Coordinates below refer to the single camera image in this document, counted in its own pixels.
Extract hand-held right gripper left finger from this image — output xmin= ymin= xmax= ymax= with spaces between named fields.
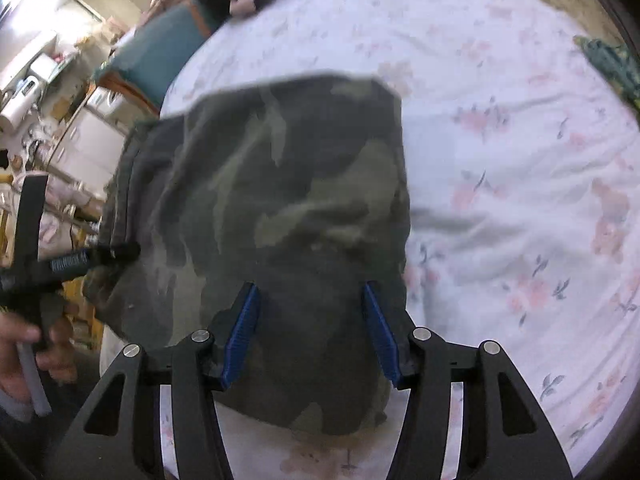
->
xmin=47 ymin=282 xmax=262 ymax=480

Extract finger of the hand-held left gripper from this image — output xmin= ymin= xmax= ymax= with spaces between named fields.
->
xmin=47 ymin=242 xmax=142 ymax=282

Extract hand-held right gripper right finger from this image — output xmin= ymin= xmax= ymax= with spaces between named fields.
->
xmin=362 ymin=282 xmax=574 ymax=480

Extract camouflage pants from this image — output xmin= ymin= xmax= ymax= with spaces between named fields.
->
xmin=82 ymin=74 xmax=414 ymax=437

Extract person's left hand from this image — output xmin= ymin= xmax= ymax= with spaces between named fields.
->
xmin=0 ymin=309 xmax=79 ymax=412

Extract white side table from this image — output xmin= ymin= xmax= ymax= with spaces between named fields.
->
xmin=52 ymin=85 xmax=162 ymax=197

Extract white water heater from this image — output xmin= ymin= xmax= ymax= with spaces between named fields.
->
xmin=0 ymin=74 xmax=42 ymax=132

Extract floral bed sheet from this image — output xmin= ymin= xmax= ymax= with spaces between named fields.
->
xmin=159 ymin=0 xmax=640 ymax=480

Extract green patterned cloth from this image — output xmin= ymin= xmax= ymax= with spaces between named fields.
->
xmin=574 ymin=35 xmax=640 ymax=112

